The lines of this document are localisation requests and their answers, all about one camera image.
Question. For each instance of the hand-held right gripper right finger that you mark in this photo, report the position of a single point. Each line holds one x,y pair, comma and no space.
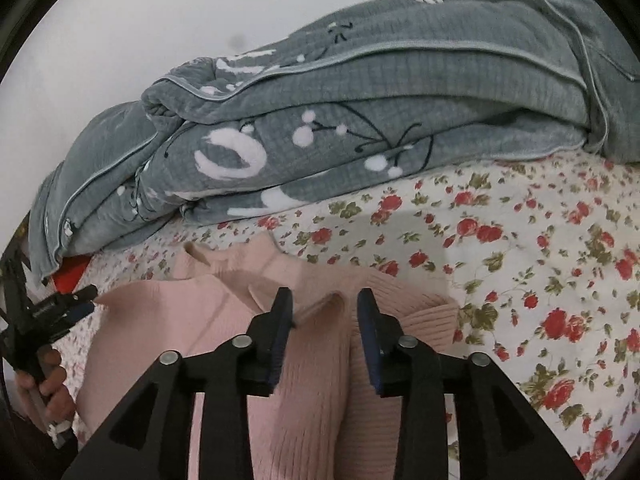
367,340

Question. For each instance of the grey printed blanket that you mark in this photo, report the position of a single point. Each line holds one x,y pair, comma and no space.
400,85

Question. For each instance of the floral bed sheet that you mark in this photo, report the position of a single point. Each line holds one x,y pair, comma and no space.
550,260

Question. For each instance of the person's left hand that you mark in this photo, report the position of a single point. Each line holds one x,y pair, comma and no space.
52,395

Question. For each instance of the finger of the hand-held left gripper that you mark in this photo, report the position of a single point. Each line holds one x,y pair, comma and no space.
80,311
65,300

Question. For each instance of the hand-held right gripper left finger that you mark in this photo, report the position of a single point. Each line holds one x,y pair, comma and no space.
280,330

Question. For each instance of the red cloth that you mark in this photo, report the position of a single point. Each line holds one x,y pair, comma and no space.
70,275

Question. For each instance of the pink knitted sweater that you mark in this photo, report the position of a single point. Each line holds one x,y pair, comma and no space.
320,410

